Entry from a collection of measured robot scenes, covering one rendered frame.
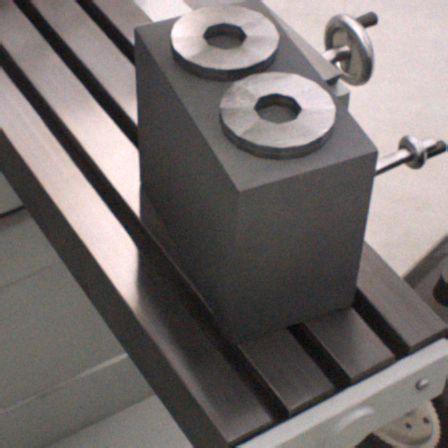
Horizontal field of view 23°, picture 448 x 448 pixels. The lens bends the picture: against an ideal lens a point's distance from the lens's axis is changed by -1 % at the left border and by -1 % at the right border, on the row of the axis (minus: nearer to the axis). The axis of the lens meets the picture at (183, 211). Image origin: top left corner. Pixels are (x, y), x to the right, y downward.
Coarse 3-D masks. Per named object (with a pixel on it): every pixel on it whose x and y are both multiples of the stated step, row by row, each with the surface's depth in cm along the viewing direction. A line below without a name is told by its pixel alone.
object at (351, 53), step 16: (336, 16) 171; (368, 16) 169; (336, 32) 173; (352, 32) 168; (336, 48) 171; (352, 48) 171; (368, 48) 167; (336, 64) 176; (352, 64) 172; (368, 64) 168; (352, 80) 173; (368, 80) 171
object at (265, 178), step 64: (256, 0) 98; (192, 64) 90; (256, 64) 90; (192, 128) 88; (256, 128) 84; (320, 128) 85; (192, 192) 93; (256, 192) 82; (320, 192) 85; (192, 256) 98; (256, 256) 88; (320, 256) 91; (256, 320) 94
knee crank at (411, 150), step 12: (408, 144) 172; (420, 144) 171; (432, 144) 174; (444, 144) 176; (384, 156) 172; (396, 156) 172; (408, 156) 172; (420, 156) 171; (432, 156) 176; (384, 168) 171; (420, 168) 173
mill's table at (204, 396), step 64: (0, 0) 130; (64, 0) 130; (128, 0) 130; (0, 64) 126; (64, 64) 122; (128, 64) 122; (0, 128) 115; (64, 128) 115; (128, 128) 118; (64, 192) 108; (128, 192) 108; (64, 256) 111; (128, 256) 102; (128, 320) 100; (192, 320) 97; (320, 320) 97; (384, 320) 97; (192, 384) 92; (256, 384) 95; (320, 384) 92; (384, 384) 94
